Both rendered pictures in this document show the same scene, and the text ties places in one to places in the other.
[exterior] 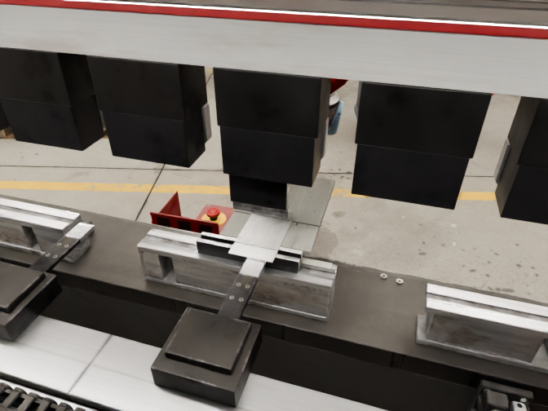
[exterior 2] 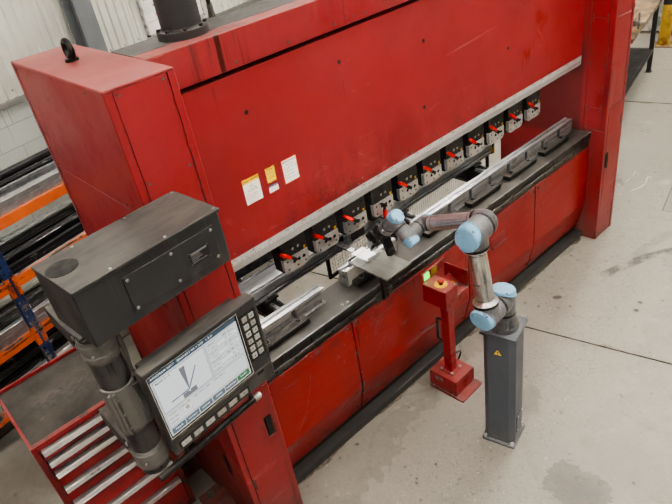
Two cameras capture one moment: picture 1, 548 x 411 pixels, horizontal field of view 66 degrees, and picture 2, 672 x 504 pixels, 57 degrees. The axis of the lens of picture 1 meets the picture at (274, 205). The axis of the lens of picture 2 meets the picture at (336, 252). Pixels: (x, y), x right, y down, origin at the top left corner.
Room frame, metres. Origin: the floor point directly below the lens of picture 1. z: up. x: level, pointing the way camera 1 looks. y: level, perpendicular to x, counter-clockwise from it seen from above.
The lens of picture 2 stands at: (2.08, -2.25, 2.79)
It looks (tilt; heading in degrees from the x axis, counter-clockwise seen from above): 33 degrees down; 126
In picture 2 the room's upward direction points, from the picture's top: 10 degrees counter-clockwise
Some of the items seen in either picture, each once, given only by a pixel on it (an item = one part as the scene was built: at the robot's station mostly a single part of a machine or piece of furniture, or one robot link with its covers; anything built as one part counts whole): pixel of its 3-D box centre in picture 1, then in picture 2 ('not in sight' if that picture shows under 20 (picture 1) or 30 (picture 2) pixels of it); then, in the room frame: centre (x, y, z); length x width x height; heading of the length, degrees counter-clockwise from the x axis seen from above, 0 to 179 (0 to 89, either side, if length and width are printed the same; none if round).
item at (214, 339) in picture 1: (229, 311); (338, 242); (0.44, 0.07, 1.01); 0.26 x 0.12 x 0.05; 163
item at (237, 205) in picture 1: (259, 190); (356, 233); (0.60, 0.02, 1.13); 0.10 x 0.02 x 0.10; 73
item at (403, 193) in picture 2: (51, 91); (402, 181); (0.71, 0.38, 1.26); 0.15 x 0.09 x 0.17; 73
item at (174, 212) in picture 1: (198, 227); (445, 283); (0.98, 0.22, 0.75); 0.20 x 0.16 x 0.18; 75
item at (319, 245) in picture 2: (413, 135); (320, 231); (0.53, -0.19, 1.26); 0.15 x 0.09 x 0.17; 73
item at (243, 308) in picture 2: not in sight; (205, 368); (0.77, -1.28, 1.42); 0.45 x 0.12 x 0.36; 78
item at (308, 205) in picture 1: (282, 206); (380, 263); (0.74, -0.02, 1.00); 0.26 x 0.18 x 0.01; 163
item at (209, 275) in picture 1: (235, 272); (368, 260); (0.61, 0.08, 0.92); 0.39 x 0.06 x 0.10; 73
